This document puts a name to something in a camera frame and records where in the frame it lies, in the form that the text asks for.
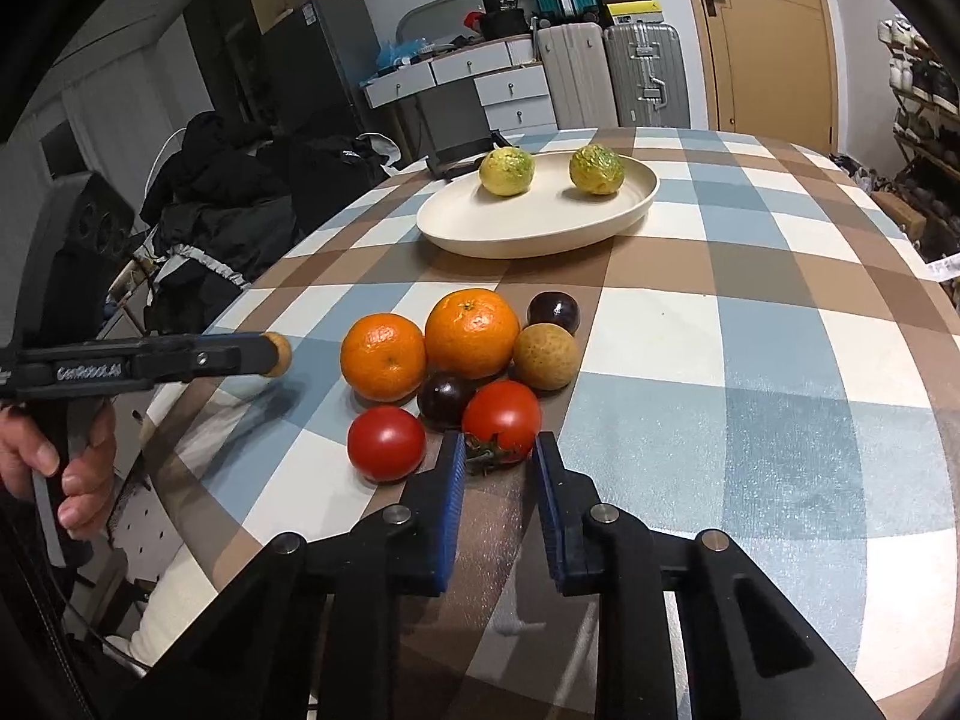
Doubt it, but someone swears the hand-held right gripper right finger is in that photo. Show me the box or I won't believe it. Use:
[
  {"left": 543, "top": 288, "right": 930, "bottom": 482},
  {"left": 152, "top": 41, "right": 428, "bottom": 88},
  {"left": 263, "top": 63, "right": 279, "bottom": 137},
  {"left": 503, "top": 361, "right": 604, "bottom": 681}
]
[{"left": 531, "top": 431, "right": 886, "bottom": 720}]

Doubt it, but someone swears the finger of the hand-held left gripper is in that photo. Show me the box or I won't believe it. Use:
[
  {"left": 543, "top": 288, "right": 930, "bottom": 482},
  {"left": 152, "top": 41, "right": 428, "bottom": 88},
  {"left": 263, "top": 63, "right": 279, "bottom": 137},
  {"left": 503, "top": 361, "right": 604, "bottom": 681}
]
[{"left": 127, "top": 331, "right": 277, "bottom": 395}]

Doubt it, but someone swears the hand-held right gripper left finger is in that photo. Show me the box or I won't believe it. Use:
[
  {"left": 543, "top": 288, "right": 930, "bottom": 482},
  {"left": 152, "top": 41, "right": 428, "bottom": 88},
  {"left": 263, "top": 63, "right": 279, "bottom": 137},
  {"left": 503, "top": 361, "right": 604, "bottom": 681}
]
[{"left": 150, "top": 431, "right": 470, "bottom": 720}]

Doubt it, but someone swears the red tomato with green stem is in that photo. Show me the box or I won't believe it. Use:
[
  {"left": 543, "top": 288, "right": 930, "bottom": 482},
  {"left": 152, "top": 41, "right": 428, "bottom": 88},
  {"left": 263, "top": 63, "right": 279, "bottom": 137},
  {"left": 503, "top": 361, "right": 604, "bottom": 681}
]
[{"left": 461, "top": 380, "right": 542, "bottom": 475}]

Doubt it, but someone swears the dark purple plum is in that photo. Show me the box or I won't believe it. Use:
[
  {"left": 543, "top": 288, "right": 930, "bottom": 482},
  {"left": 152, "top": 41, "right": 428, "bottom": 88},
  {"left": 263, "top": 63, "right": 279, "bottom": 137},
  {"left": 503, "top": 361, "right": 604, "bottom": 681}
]
[
  {"left": 526, "top": 291, "right": 582, "bottom": 336},
  {"left": 416, "top": 373, "right": 477, "bottom": 432}
]

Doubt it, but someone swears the orange mandarin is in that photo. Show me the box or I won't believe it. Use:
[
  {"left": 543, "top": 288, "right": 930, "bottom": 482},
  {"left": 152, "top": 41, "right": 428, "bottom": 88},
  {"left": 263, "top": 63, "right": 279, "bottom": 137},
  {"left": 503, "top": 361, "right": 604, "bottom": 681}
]
[
  {"left": 424, "top": 288, "right": 521, "bottom": 380},
  {"left": 340, "top": 313, "right": 427, "bottom": 402}
]

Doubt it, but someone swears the brown speckled round fruit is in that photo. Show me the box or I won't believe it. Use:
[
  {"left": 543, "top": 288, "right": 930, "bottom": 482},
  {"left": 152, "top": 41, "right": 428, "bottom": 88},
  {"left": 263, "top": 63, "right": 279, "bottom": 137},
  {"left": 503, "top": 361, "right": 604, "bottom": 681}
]
[{"left": 512, "top": 322, "right": 580, "bottom": 391}]

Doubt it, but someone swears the cream oval plate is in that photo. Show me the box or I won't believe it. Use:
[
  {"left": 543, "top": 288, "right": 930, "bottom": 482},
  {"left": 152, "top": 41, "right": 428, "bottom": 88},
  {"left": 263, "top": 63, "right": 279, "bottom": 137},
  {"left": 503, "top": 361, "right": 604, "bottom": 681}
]
[{"left": 416, "top": 150, "right": 659, "bottom": 260}]

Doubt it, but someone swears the person's left hand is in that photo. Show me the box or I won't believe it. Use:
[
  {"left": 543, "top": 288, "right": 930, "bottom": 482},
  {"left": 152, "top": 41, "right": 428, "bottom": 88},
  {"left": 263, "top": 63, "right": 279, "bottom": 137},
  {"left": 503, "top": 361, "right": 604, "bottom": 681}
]
[{"left": 0, "top": 405, "right": 118, "bottom": 539}]

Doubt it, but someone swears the pile of dark clothes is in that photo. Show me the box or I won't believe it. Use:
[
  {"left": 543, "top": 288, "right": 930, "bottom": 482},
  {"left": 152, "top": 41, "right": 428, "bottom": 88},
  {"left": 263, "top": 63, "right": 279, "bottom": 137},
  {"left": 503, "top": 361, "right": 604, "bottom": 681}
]
[{"left": 139, "top": 111, "right": 406, "bottom": 335}]

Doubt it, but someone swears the white perforated board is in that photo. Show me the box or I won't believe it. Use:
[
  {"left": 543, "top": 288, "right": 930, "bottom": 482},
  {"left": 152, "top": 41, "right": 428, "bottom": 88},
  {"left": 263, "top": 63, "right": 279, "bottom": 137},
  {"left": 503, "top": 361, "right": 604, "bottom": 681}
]
[{"left": 105, "top": 390, "right": 188, "bottom": 586}]

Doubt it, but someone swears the tall dark shelf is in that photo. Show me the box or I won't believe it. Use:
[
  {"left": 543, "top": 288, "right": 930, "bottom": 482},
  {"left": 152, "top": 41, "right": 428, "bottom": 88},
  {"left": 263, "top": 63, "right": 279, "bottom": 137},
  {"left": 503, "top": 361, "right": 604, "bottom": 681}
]
[{"left": 184, "top": 0, "right": 286, "bottom": 128}]

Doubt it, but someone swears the black cabinet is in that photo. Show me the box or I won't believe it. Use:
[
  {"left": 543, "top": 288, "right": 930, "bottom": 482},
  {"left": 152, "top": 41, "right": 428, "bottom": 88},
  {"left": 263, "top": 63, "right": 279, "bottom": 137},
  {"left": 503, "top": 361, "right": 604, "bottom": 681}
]
[{"left": 259, "top": 0, "right": 383, "bottom": 140}]

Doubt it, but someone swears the yellow-green citrus fruit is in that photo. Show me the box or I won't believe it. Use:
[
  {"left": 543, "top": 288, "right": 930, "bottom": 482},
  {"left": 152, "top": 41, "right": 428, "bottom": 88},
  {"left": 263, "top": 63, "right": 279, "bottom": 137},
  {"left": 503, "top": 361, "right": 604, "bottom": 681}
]
[
  {"left": 568, "top": 144, "right": 625, "bottom": 197},
  {"left": 478, "top": 148, "right": 536, "bottom": 198}
]

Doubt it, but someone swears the blue plastic bag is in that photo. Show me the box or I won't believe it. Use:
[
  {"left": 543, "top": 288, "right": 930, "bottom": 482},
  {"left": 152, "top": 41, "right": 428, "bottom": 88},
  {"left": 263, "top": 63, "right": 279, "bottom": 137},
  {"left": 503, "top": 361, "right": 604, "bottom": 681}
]
[{"left": 375, "top": 37, "right": 428, "bottom": 72}]

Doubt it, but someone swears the white drawer desk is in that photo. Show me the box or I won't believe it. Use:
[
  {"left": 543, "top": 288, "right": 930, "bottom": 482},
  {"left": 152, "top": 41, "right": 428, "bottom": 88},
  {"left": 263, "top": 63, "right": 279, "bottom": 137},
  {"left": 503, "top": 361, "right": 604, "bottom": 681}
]
[{"left": 364, "top": 34, "right": 560, "bottom": 158}]

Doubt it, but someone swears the black bag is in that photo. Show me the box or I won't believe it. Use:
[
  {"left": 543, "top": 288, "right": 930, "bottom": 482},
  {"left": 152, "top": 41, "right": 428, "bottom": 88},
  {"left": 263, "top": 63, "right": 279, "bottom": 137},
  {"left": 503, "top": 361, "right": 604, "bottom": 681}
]
[{"left": 480, "top": 9, "right": 535, "bottom": 42}]

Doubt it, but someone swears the beige suitcase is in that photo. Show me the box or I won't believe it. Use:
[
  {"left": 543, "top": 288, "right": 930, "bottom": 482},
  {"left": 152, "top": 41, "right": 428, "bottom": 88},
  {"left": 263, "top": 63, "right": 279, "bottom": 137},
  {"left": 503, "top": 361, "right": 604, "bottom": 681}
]
[{"left": 534, "top": 21, "right": 620, "bottom": 130}]

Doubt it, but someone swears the silver suitcase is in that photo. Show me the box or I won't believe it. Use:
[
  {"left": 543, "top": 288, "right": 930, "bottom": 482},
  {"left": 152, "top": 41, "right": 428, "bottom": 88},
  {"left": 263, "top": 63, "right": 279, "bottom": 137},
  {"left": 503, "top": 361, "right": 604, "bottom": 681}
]
[{"left": 602, "top": 21, "right": 691, "bottom": 128}]

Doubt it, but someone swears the pile of scattered shoes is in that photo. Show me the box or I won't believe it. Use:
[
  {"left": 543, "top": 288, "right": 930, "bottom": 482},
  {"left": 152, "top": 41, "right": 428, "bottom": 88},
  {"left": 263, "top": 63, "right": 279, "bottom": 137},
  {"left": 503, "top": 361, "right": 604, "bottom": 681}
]
[{"left": 831, "top": 154, "right": 880, "bottom": 194}]

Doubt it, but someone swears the small cardboard box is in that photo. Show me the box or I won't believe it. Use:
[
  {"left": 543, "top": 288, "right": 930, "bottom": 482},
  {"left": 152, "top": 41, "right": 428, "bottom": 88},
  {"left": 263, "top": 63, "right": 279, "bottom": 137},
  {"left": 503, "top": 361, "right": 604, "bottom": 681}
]
[{"left": 870, "top": 191, "right": 927, "bottom": 241}]

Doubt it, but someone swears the yellow and black shoe box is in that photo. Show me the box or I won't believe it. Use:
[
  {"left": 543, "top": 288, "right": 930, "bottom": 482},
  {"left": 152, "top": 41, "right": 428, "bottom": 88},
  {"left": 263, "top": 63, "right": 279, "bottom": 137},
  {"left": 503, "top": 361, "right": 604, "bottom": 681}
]
[{"left": 604, "top": 1, "right": 665, "bottom": 27}]

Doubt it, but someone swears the wooden door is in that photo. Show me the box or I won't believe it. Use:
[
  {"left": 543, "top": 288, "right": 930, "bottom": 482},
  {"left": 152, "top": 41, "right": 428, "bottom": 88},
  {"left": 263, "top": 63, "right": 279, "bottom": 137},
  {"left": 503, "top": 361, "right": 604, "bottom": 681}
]
[{"left": 673, "top": 0, "right": 839, "bottom": 155}]

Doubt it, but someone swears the wooden shoe rack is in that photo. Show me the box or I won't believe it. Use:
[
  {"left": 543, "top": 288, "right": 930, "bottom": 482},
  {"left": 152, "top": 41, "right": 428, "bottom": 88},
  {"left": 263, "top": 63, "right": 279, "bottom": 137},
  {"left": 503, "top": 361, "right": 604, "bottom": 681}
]
[{"left": 877, "top": 15, "right": 960, "bottom": 256}]

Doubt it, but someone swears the black plastic frame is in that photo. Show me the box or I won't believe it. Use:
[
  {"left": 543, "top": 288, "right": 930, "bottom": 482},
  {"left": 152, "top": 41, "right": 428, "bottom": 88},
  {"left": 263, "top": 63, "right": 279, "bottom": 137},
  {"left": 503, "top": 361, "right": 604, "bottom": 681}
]
[{"left": 426, "top": 131, "right": 522, "bottom": 181}]

